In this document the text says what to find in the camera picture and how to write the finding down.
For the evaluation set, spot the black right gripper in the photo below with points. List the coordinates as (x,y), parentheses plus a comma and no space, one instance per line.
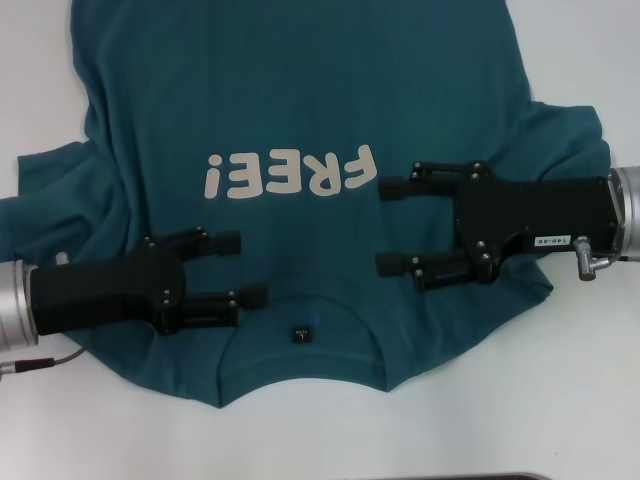
(540,210)

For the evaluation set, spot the silver metal elbow connector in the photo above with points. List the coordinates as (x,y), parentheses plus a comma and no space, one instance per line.
(61,257)
(584,260)

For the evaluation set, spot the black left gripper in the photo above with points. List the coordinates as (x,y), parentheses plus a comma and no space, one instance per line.
(100,295)

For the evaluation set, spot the teal blue printed t-shirt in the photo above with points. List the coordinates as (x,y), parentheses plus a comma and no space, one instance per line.
(310,90)

